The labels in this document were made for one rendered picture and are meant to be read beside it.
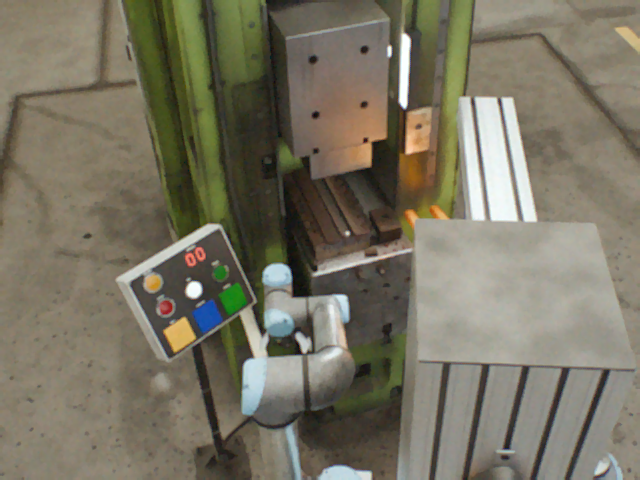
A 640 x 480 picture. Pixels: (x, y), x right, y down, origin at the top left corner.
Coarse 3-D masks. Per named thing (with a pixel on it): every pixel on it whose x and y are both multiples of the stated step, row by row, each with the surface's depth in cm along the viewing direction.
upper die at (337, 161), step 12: (360, 144) 230; (312, 156) 227; (324, 156) 228; (336, 156) 230; (348, 156) 231; (360, 156) 233; (312, 168) 230; (324, 168) 231; (336, 168) 233; (348, 168) 234; (360, 168) 236
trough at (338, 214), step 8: (320, 184) 276; (328, 192) 272; (328, 200) 269; (336, 200) 267; (336, 208) 266; (336, 216) 262; (344, 216) 261; (344, 224) 259; (344, 232) 256; (352, 232) 255
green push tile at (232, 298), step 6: (228, 288) 230; (234, 288) 231; (240, 288) 233; (222, 294) 229; (228, 294) 230; (234, 294) 231; (240, 294) 233; (222, 300) 229; (228, 300) 230; (234, 300) 231; (240, 300) 233; (246, 300) 234; (228, 306) 230; (234, 306) 232; (240, 306) 233; (228, 312) 230
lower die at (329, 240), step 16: (288, 176) 281; (304, 176) 279; (336, 176) 278; (288, 192) 274; (304, 192) 272; (320, 192) 270; (336, 192) 271; (304, 208) 267; (320, 208) 265; (352, 208) 264; (304, 224) 261; (320, 224) 259; (336, 224) 257; (352, 224) 258; (320, 240) 254; (336, 240) 253; (352, 240) 256; (368, 240) 258; (320, 256) 255
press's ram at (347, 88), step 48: (288, 0) 214; (336, 0) 214; (288, 48) 200; (336, 48) 205; (384, 48) 210; (288, 96) 211; (336, 96) 215; (384, 96) 221; (288, 144) 227; (336, 144) 227
